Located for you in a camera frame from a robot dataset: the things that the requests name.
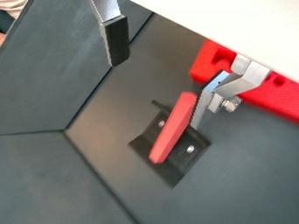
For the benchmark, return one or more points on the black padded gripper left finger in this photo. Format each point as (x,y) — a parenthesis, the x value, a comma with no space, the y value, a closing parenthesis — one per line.
(114,30)

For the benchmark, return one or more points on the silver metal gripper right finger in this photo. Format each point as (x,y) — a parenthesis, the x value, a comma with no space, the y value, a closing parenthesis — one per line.
(221,92)

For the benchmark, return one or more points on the red hexagonal prism rod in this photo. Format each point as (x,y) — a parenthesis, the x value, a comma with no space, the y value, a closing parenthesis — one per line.
(174,127)

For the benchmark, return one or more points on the red shape sorting block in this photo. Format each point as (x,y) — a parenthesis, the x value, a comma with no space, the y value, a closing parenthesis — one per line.
(277,95)

